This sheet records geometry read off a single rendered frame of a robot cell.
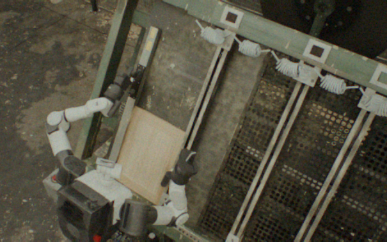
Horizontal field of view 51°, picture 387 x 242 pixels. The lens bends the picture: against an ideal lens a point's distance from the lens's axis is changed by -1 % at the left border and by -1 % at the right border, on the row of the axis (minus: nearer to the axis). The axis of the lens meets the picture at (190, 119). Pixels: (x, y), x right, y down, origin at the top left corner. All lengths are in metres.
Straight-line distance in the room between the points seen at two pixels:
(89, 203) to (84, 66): 3.07
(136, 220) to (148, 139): 0.64
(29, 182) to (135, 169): 1.54
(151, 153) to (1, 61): 3.10
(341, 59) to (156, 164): 1.16
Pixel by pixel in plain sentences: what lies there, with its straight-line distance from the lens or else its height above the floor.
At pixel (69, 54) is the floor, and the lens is 5.00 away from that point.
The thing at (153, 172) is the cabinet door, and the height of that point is 1.03.
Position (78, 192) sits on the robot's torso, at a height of 1.40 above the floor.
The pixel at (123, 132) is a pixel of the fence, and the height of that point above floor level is 1.16.
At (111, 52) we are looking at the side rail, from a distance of 2.42.
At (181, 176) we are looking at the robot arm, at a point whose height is 1.51.
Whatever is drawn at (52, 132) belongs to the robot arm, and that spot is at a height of 1.40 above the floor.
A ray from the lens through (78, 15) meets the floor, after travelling 5.69.
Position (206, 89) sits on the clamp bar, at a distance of 2.09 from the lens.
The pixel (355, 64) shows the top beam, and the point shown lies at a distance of 1.87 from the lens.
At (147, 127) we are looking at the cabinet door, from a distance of 2.35.
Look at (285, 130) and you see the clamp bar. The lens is 1.97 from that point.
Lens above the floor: 2.96
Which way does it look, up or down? 46 degrees down
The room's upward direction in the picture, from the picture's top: 4 degrees clockwise
